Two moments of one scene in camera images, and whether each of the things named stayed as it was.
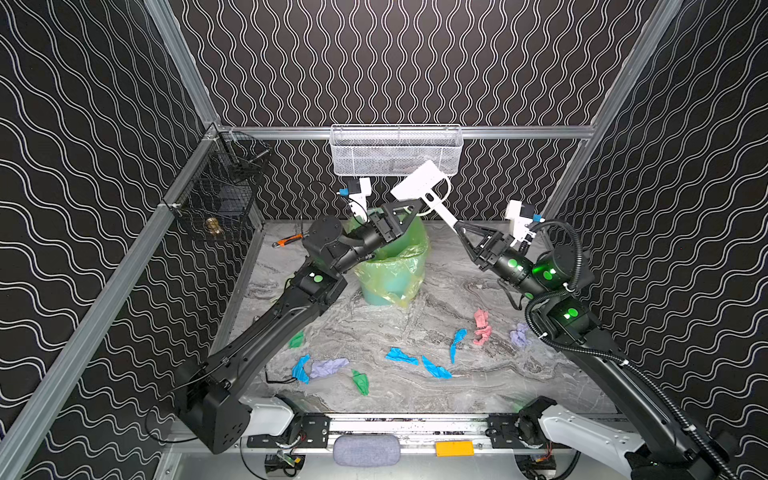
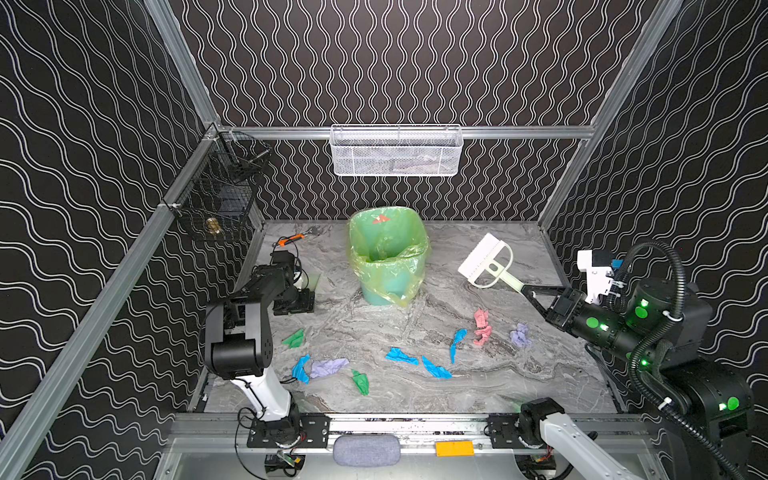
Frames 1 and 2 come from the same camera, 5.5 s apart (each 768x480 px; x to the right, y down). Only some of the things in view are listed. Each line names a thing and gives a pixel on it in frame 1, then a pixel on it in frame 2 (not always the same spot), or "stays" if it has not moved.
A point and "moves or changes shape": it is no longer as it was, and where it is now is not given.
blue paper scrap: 396,354 stays
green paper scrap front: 362,381 stays
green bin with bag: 395,277 stays
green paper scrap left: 297,340 stays
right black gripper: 488,248 -> 560,309
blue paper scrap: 437,371 stays
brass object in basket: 213,225 stays
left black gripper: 381,225 -> 294,301
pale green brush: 419,185 moves or changes shape
